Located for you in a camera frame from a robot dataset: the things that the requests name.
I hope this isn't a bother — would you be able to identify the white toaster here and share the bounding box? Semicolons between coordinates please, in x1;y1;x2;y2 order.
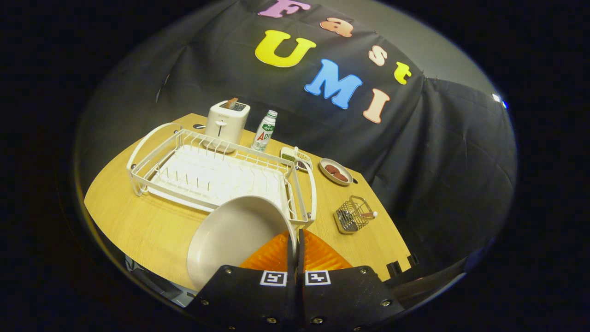
204;101;251;154

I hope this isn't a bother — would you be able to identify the white wire dish rack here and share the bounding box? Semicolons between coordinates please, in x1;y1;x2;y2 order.
126;123;318;229

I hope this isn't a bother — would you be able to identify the small plate with meat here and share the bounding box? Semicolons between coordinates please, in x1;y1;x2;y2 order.
319;158;354;186

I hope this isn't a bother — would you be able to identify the black backdrop cloth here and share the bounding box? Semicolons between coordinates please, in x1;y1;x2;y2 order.
76;0;517;286

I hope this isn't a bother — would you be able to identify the beige plate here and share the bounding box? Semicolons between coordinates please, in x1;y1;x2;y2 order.
187;196;298;292

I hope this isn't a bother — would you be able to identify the white drain tray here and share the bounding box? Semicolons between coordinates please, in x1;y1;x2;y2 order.
147;145;289;215

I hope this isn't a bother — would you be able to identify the metal wire basket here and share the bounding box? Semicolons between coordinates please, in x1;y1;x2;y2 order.
334;196;376;235

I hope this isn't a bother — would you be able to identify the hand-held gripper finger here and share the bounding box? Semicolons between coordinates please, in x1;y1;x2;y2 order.
187;230;301;332
297;229;406;332

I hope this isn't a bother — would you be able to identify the white divided snack tray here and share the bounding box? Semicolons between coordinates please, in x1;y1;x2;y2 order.
280;146;313;172

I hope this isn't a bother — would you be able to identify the white bottle with green label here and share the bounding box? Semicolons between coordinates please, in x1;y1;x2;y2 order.
251;110;278;152

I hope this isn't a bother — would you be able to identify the spoon with red checked handle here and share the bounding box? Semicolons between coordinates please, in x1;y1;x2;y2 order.
343;211;378;226

